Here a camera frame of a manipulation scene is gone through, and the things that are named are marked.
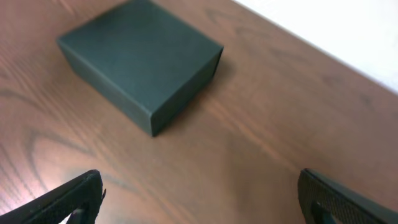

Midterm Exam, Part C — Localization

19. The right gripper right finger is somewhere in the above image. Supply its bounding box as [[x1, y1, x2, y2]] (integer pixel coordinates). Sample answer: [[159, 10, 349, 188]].
[[297, 169, 397, 224]]

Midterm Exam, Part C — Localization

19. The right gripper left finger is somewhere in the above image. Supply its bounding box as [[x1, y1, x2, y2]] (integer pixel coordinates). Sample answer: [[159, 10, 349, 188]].
[[1, 169, 106, 224]]

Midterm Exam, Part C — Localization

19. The black cardboard gift box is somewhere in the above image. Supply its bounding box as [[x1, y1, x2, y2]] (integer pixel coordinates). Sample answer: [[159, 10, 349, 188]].
[[57, 1, 223, 136]]

